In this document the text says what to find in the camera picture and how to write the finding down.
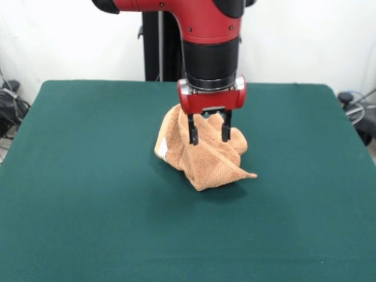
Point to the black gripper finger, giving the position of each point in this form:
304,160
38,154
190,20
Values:
225,133
194,136

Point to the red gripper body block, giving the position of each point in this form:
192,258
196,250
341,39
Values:
211,101

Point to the tan terry towel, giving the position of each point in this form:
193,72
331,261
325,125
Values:
205,158

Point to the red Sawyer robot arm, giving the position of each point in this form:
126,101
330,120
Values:
211,58

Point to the dark green table cloth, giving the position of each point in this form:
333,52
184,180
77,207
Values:
117,205

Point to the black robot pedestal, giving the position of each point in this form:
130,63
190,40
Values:
164,53

